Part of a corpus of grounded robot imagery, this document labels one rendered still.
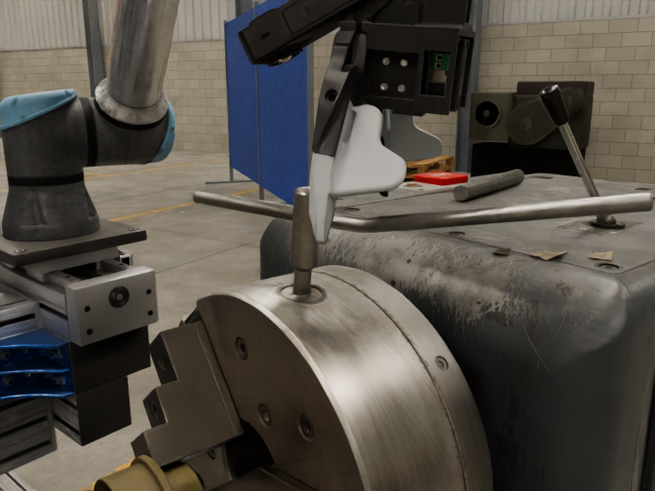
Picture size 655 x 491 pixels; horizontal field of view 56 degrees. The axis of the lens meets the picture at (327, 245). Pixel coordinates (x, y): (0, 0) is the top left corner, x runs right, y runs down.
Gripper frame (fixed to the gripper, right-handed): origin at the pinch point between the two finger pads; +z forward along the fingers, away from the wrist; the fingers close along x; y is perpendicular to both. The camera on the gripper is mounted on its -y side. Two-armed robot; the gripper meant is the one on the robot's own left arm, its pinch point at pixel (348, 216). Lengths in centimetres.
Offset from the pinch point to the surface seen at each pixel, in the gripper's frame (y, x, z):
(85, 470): -131, 107, 147
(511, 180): 9, 49, 5
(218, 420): -8.5, -4.4, 17.9
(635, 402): 22.8, 4.4, 12.2
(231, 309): -8.7, -2.2, 8.7
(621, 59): 83, 1007, -9
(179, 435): -10.2, -7.5, 17.9
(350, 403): 3.7, -7.9, 10.6
